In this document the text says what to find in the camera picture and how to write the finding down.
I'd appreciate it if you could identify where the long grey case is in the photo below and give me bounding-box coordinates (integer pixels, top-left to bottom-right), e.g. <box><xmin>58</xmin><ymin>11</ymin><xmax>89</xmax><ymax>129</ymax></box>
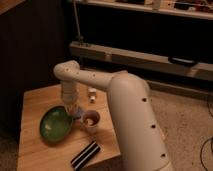
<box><xmin>69</xmin><ymin>41</ymin><xmax>213</xmax><ymax>81</ymax></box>

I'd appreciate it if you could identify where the black case handle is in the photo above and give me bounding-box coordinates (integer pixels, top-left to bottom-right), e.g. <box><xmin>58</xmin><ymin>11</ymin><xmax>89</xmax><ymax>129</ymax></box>
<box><xmin>168</xmin><ymin>57</ymin><xmax>198</xmax><ymax>67</ymax></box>

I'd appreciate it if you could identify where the black floor cable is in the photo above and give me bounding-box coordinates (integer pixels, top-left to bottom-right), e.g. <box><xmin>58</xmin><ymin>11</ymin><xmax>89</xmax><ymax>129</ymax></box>
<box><xmin>199</xmin><ymin>96</ymin><xmax>213</xmax><ymax>171</ymax></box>

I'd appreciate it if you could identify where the small white bottle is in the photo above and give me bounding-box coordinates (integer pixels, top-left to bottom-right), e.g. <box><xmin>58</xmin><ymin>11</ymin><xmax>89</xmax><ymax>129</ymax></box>
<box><xmin>88</xmin><ymin>87</ymin><xmax>97</xmax><ymax>103</ymax></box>

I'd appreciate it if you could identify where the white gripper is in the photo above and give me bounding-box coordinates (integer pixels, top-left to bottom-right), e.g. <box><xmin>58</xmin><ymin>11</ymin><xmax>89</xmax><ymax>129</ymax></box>
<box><xmin>61</xmin><ymin>83</ymin><xmax>78</xmax><ymax>112</ymax></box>

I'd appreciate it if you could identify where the wooden shelf with clutter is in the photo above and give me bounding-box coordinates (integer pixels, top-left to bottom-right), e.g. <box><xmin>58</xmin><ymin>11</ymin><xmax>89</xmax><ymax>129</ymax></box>
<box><xmin>68</xmin><ymin>0</ymin><xmax>213</xmax><ymax>21</ymax></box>

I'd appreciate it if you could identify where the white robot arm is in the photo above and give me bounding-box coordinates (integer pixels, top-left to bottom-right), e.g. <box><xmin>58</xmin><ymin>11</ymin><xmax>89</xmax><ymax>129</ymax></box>
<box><xmin>53</xmin><ymin>61</ymin><xmax>174</xmax><ymax>171</ymax></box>

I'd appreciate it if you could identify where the black white striped block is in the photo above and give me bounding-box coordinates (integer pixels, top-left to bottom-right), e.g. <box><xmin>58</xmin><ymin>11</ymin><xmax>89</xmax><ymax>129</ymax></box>
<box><xmin>71</xmin><ymin>141</ymin><xmax>101</xmax><ymax>171</ymax></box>

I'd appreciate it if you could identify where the white paper cup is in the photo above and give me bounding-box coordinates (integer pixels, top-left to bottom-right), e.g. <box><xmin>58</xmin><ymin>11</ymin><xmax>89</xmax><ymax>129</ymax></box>
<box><xmin>82</xmin><ymin>110</ymin><xmax>100</xmax><ymax>134</ymax></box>

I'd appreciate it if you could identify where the metal vertical rod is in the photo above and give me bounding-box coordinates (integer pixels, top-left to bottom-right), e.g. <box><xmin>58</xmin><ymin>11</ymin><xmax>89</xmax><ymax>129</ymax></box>
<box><xmin>72</xmin><ymin>0</ymin><xmax>83</xmax><ymax>45</ymax></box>

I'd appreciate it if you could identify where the green ceramic bowl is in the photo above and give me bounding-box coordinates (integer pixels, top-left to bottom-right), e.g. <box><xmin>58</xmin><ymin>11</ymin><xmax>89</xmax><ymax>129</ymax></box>
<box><xmin>39</xmin><ymin>106</ymin><xmax>74</xmax><ymax>144</ymax></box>

